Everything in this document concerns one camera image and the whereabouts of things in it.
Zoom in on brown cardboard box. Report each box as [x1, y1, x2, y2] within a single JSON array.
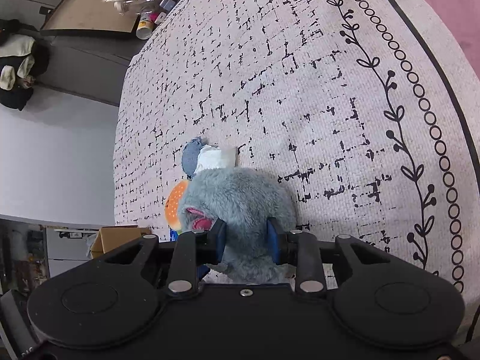
[[90, 225, 151, 258]]

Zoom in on grey plush mouse toy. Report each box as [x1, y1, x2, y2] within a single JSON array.
[[177, 167, 297, 284]]

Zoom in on small purple box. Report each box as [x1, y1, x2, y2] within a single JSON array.
[[159, 0, 176, 12]]

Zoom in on dark grey wardrobe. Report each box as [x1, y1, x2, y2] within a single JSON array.
[[1, 0, 144, 106]]

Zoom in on blue denim heart patch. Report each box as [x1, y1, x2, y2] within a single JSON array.
[[181, 136, 208, 180]]

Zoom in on white plastic-wrapped soft bundle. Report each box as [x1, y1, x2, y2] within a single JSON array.
[[194, 145, 238, 174]]

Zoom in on wooden framed board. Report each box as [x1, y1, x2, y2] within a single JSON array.
[[40, 0, 139, 39]]

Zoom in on patterned white bed cover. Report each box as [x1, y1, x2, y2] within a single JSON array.
[[112, 0, 480, 346]]

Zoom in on burger plush toy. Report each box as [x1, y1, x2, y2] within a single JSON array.
[[164, 180, 190, 232]]

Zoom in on black and cream clothes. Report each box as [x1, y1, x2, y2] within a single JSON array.
[[0, 19, 50, 111]]

